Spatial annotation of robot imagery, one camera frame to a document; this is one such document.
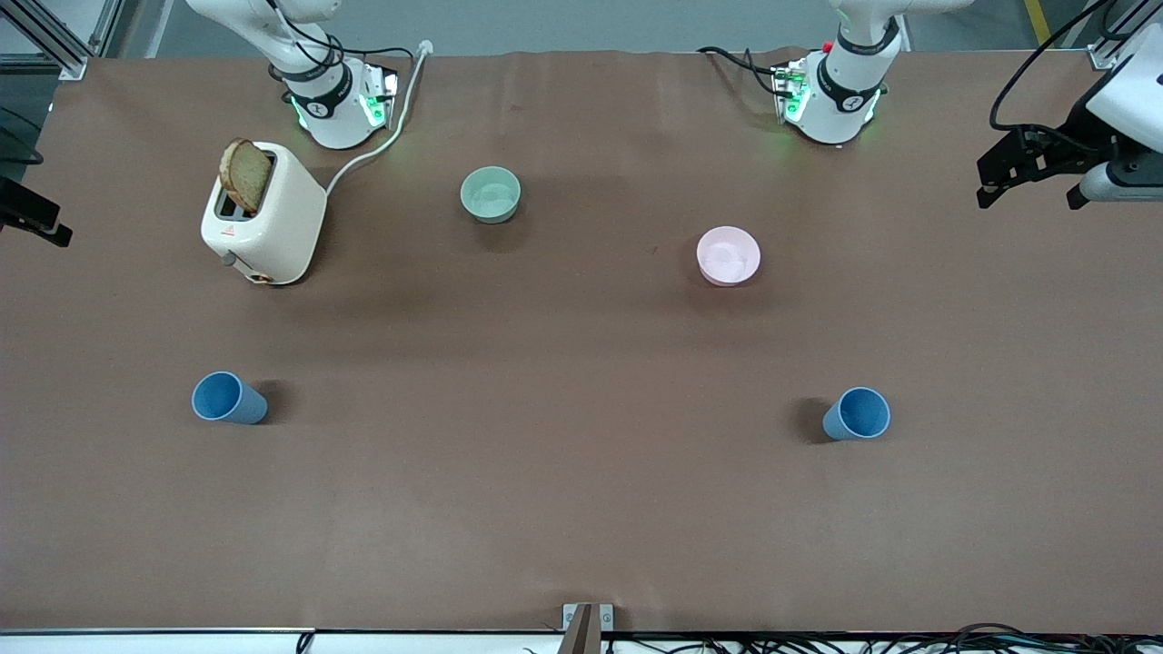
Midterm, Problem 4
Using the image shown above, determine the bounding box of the brown table cover sheet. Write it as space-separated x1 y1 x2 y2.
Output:
0 47 1163 635

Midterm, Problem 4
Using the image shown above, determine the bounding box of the base connector box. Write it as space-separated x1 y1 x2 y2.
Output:
770 57 811 126
362 67 402 131

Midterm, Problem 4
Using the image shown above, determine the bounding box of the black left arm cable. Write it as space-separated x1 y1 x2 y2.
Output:
989 0 1117 135

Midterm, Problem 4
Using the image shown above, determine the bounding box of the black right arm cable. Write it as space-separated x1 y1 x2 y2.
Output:
262 0 417 87

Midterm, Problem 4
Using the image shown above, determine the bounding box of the pink bowl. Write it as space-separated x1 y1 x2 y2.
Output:
696 225 762 288

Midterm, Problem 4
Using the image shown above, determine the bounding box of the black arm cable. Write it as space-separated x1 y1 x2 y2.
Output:
989 0 1117 135
262 0 417 87

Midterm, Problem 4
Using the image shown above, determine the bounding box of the white toaster power cable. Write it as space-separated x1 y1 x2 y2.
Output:
324 40 433 197

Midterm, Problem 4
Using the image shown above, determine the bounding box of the right base connector box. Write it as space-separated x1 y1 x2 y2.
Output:
362 67 402 131

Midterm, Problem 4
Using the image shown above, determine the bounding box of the brown toast slice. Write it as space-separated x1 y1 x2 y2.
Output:
219 137 273 215

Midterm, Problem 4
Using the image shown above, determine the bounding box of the metal bracket at table edge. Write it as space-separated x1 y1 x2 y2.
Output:
562 602 615 654

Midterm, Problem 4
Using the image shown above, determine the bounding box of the black cable bundle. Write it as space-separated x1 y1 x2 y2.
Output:
600 622 1163 654

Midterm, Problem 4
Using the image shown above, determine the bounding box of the cream white toaster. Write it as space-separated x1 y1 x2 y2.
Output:
200 141 328 287

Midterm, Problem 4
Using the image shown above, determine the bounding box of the black left base cable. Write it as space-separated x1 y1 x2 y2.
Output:
697 44 784 96

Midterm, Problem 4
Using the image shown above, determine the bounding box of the green bowl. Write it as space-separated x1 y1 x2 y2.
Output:
459 165 523 224

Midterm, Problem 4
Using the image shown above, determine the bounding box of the aluminium frame profile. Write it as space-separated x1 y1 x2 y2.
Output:
1086 0 1163 71
0 0 124 81

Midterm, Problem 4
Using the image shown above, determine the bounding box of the left base connector box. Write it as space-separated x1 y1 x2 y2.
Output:
770 57 811 126

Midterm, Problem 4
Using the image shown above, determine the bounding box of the blue plastic cup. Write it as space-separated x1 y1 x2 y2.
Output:
821 386 892 443
191 371 270 426

